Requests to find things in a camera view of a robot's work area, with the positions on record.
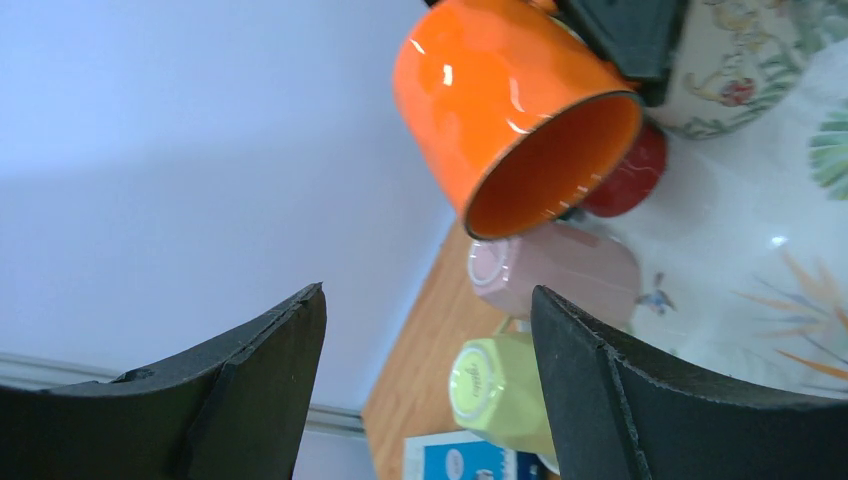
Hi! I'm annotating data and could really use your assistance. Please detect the large floral cream mug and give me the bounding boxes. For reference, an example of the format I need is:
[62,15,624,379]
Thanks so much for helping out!
[648,0,847,140]

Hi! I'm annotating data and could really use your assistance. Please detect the pink faceted mug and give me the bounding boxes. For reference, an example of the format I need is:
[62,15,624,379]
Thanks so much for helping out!
[467,223,641,328]

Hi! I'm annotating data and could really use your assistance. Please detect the floral white serving tray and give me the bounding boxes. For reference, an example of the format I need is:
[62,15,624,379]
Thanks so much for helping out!
[598,40,847,404]

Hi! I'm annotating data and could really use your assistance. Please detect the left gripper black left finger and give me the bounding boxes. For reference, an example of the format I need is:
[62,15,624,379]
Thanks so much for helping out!
[1,283,327,479]

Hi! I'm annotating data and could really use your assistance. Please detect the orange mug black handle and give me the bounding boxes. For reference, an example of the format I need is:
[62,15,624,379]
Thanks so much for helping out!
[392,1,643,240]

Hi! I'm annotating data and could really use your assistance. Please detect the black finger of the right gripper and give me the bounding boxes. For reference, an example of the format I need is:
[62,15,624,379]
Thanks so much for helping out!
[556,0,689,107]

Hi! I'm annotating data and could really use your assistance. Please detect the lime green faceted mug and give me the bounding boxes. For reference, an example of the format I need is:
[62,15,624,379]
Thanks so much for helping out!
[448,332,555,457]

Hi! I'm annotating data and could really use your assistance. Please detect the red mug black handle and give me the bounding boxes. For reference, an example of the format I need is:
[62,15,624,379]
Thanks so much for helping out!
[580,122,668,218]

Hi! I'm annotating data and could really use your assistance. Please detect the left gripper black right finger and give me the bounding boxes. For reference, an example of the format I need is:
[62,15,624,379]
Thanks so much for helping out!
[531,286,847,479]

